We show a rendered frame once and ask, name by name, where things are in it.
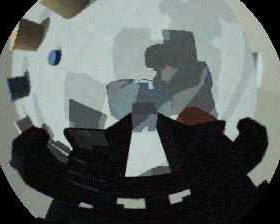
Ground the orange cylinder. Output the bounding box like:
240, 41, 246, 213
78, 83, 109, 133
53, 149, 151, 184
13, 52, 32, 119
176, 107, 217, 127

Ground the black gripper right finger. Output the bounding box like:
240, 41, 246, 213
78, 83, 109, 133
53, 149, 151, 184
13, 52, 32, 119
156, 113, 226, 172

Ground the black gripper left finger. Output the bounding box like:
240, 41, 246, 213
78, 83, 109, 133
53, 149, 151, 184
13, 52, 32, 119
63, 113, 133, 176

